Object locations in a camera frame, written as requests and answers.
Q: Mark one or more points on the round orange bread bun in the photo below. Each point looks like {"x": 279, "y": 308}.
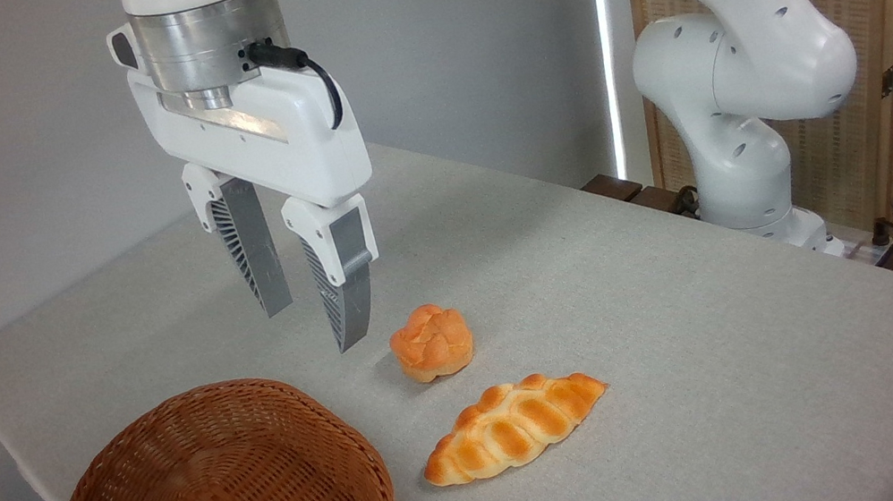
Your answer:
{"x": 431, "y": 344}

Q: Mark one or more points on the grey tablecloth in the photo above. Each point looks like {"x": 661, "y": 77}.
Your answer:
{"x": 645, "y": 299}

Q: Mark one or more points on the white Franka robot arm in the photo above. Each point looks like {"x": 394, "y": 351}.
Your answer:
{"x": 741, "y": 56}

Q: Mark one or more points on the white power strip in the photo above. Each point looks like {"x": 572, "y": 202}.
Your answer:
{"x": 868, "y": 251}

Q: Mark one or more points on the long braided bread loaf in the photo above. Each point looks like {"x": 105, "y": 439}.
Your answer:
{"x": 512, "y": 425}

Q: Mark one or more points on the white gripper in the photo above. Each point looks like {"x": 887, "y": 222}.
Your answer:
{"x": 284, "y": 146}

